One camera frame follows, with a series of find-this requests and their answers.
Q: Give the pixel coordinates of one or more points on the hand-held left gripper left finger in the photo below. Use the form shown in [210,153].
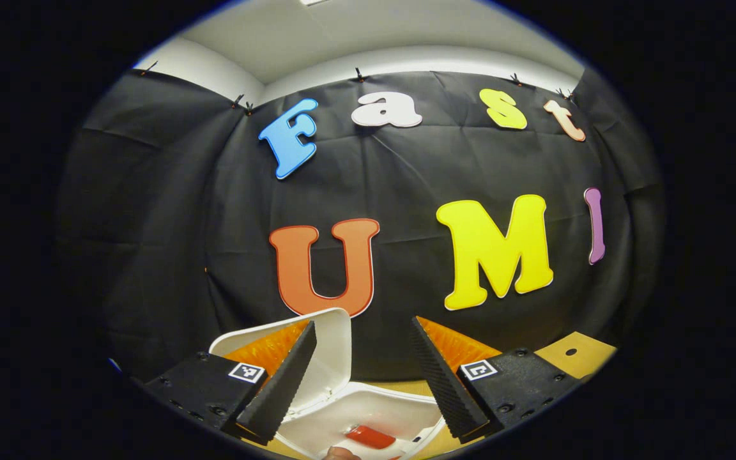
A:
[278,393]

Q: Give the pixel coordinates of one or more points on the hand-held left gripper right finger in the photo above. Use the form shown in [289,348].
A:
[444,386]

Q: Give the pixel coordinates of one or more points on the white desktop garbage bin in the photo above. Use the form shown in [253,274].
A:
[368,409]

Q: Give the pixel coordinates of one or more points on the red pop can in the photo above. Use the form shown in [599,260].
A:
[371,437]

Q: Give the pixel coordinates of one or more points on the wooden desktop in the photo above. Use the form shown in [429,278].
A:
[588,361]

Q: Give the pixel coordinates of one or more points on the black backdrop cloth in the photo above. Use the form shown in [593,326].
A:
[151,211]

